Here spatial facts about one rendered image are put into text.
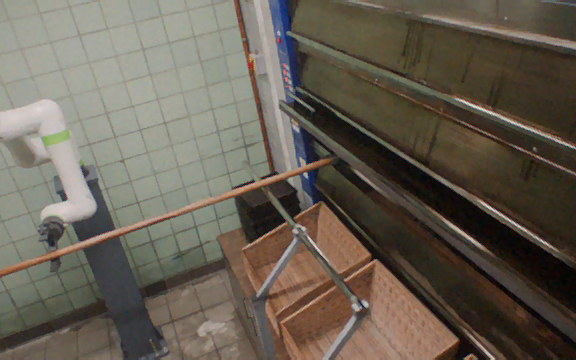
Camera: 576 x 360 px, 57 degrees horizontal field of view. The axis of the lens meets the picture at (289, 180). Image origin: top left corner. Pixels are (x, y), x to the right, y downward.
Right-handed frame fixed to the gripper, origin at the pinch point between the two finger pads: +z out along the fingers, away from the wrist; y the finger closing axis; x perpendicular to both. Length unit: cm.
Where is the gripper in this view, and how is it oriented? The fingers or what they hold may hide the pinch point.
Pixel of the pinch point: (48, 254)
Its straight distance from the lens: 224.1
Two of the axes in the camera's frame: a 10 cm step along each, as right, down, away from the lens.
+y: 1.3, 9.0, 4.1
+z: 3.3, 3.5, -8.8
